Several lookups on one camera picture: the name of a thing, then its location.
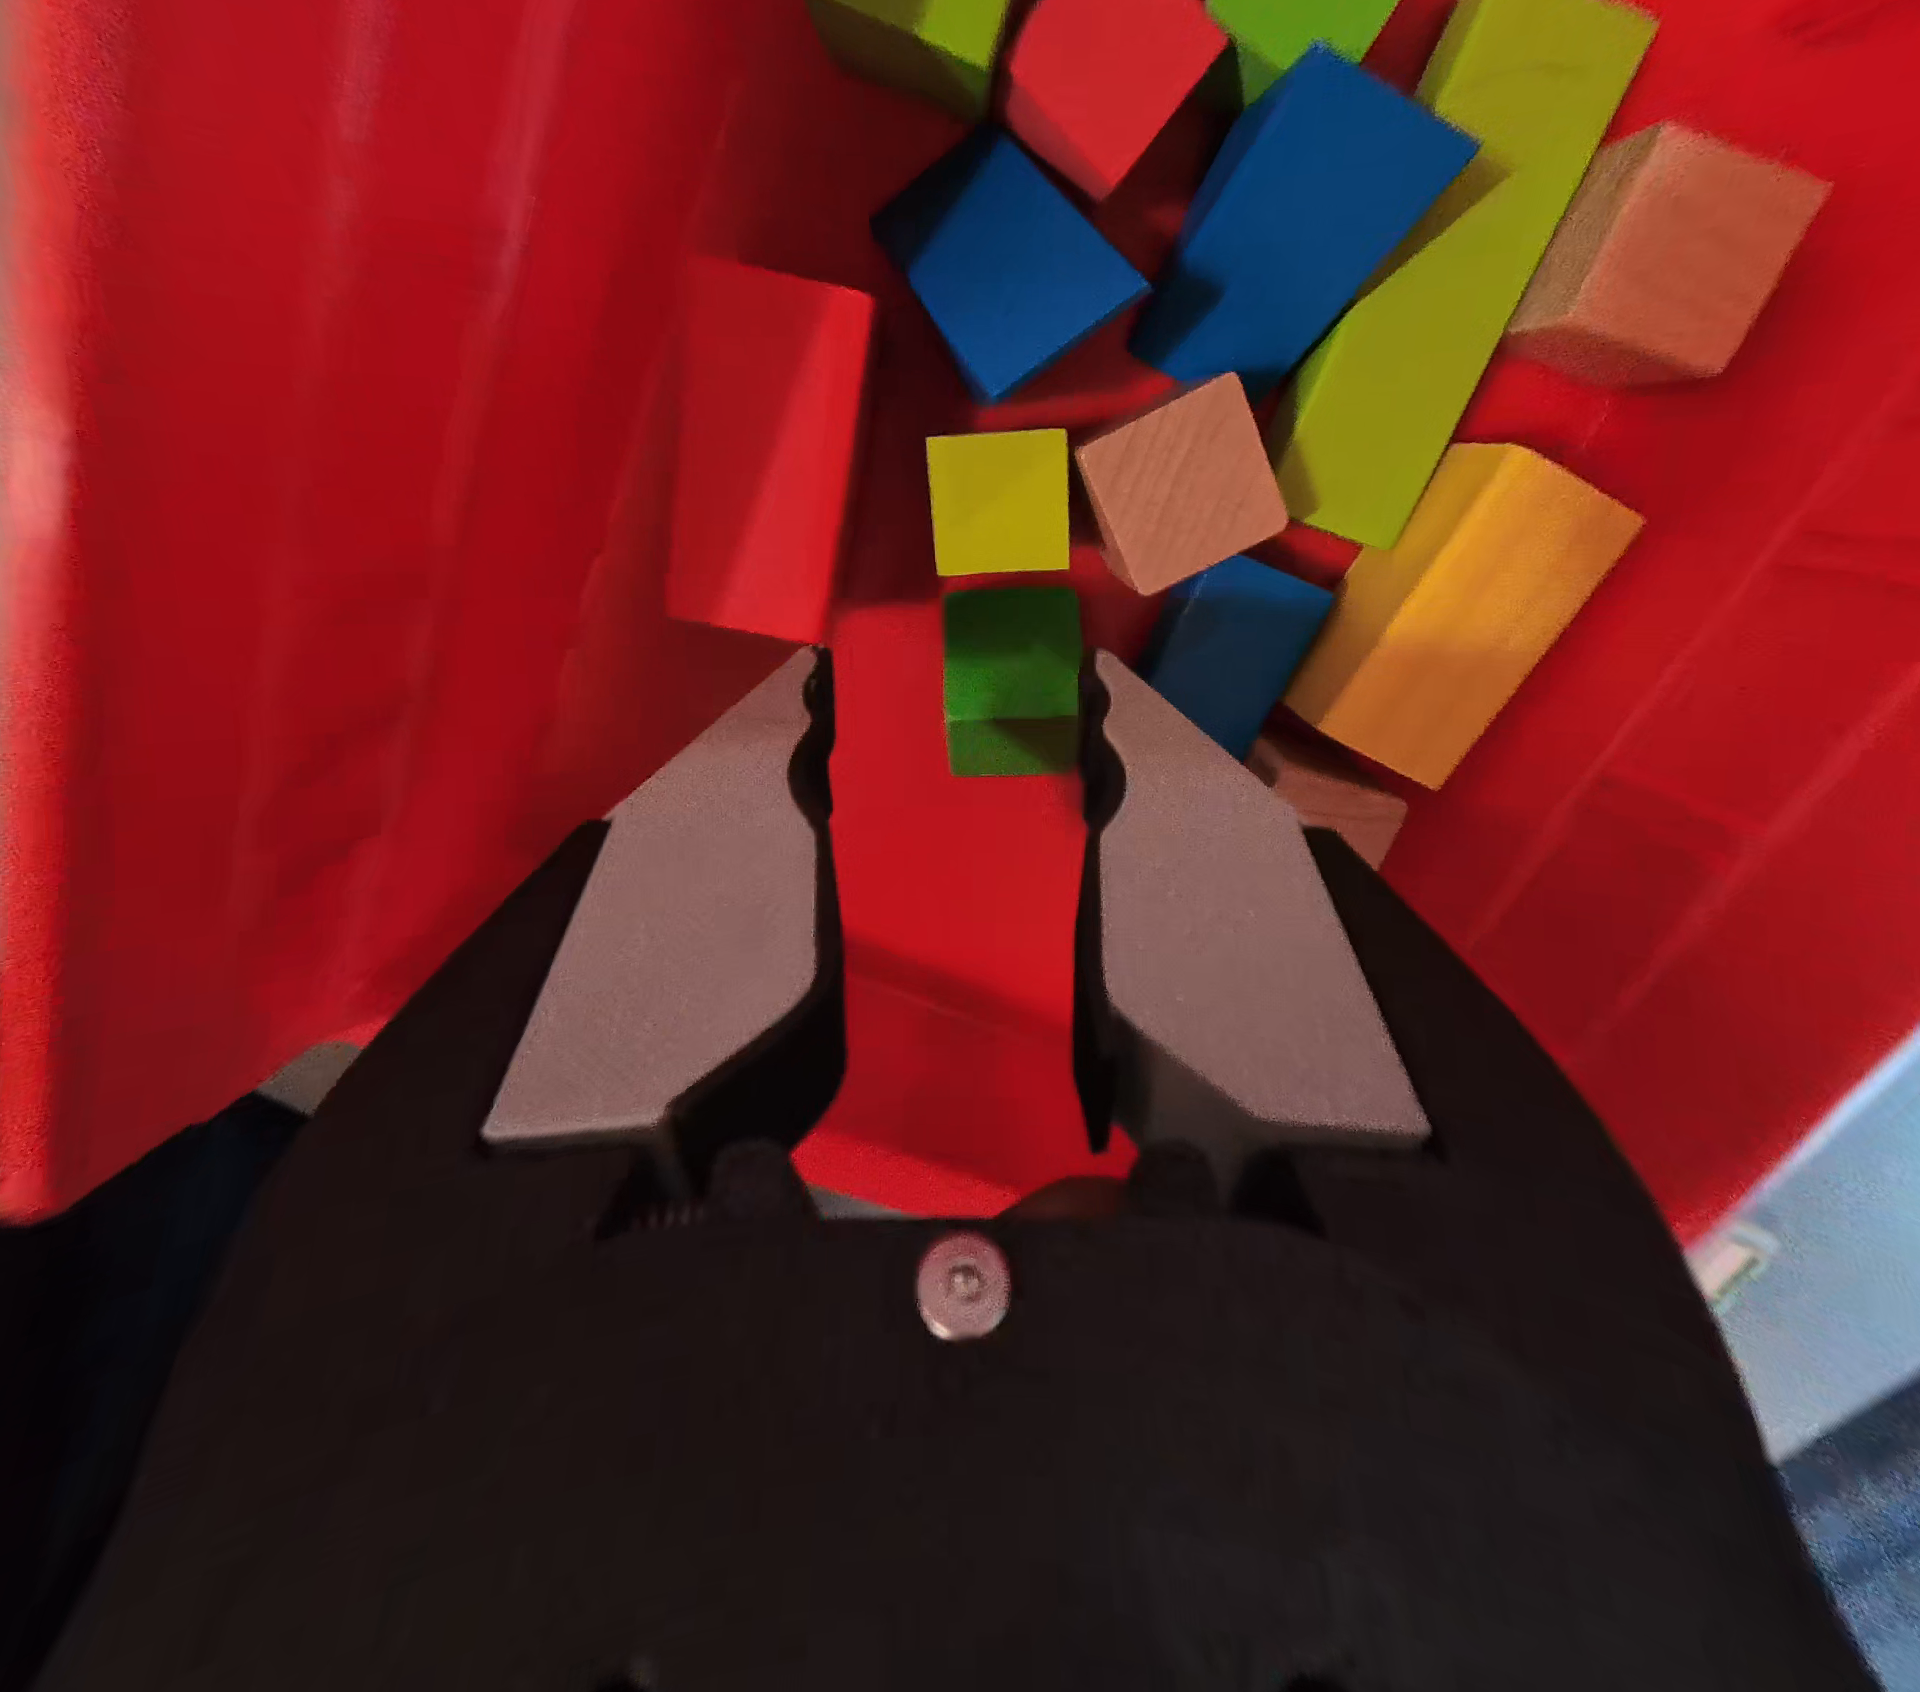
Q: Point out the natural wooden block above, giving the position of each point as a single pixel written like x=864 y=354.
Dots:
x=1664 y=252

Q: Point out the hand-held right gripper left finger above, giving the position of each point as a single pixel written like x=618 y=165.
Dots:
x=673 y=957

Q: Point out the red wooden cube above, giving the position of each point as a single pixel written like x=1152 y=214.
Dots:
x=1111 y=41

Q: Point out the dark green wooden cube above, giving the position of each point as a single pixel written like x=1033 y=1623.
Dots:
x=1011 y=672

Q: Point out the red plastic bin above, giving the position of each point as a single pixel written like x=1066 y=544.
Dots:
x=376 y=521

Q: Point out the yellow wooden block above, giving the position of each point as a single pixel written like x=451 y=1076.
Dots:
x=1455 y=612

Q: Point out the blue wooden cube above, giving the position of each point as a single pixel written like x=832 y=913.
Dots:
x=1005 y=266

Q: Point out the small clear plastic packet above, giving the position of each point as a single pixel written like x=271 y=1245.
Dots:
x=1732 y=1260

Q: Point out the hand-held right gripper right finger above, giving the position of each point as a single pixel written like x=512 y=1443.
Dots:
x=1245 y=957

